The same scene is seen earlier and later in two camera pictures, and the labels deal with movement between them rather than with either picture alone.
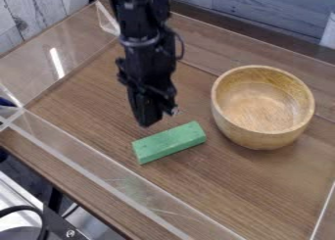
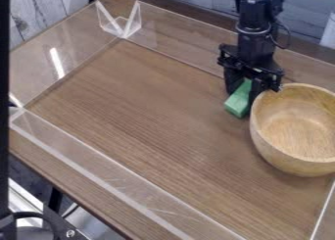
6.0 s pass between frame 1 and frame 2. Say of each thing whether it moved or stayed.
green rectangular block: moved
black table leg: stayed
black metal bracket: stayed
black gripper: moved
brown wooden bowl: moved
